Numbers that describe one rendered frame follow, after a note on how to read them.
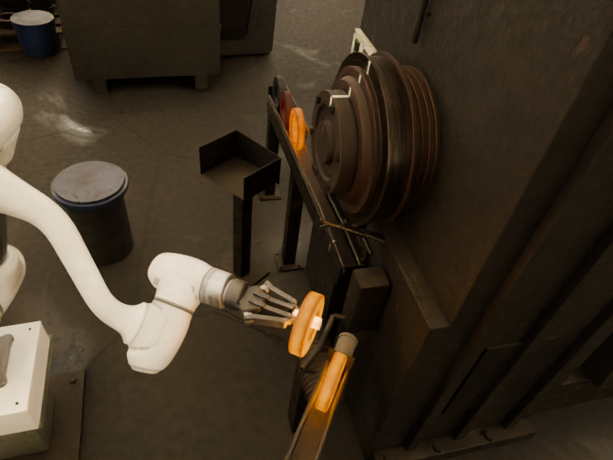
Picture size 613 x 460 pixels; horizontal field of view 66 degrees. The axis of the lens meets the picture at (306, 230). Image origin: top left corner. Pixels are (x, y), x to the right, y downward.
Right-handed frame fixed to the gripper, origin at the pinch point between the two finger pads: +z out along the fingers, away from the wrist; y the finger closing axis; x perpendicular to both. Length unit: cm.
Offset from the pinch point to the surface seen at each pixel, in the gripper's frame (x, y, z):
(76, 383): -86, 4, -90
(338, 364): -14.6, -0.7, 9.3
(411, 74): 39, -55, 5
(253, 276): -88, -77, -52
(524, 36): 61, -31, 26
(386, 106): 38, -37, 3
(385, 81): 41, -43, 1
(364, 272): -12.5, -31.6, 7.0
